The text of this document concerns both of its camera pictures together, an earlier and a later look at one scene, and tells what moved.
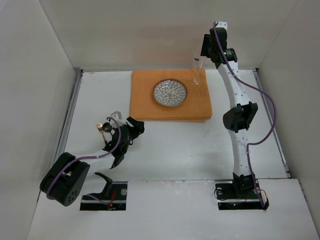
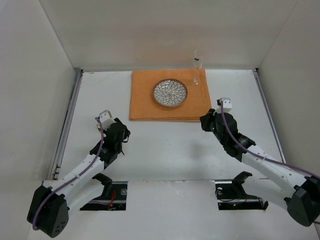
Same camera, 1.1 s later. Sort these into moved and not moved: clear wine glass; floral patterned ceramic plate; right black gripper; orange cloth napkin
Moved: right black gripper
Not moved: clear wine glass; floral patterned ceramic plate; orange cloth napkin
